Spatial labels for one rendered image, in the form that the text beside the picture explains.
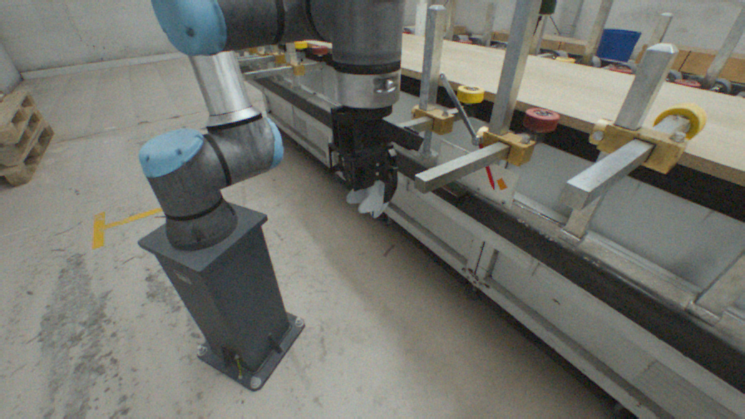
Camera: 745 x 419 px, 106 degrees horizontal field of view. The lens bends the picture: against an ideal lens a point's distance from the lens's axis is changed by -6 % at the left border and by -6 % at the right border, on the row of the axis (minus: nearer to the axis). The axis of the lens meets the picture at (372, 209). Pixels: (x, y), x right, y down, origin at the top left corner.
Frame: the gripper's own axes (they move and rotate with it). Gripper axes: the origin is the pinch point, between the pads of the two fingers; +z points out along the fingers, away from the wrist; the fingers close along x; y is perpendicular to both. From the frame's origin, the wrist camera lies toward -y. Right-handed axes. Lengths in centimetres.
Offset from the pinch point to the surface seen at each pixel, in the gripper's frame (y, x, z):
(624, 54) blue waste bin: -592, -135, 42
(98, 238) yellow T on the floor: 80, -163, 83
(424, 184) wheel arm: -10.2, 1.6, -2.4
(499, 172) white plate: -37.4, 1.5, 4.2
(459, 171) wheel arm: -19.9, 2.0, -2.2
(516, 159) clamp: -37.3, 4.8, -0.9
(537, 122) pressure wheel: -47.9, 2.3, -6.7
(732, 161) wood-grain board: -61, 38, -7
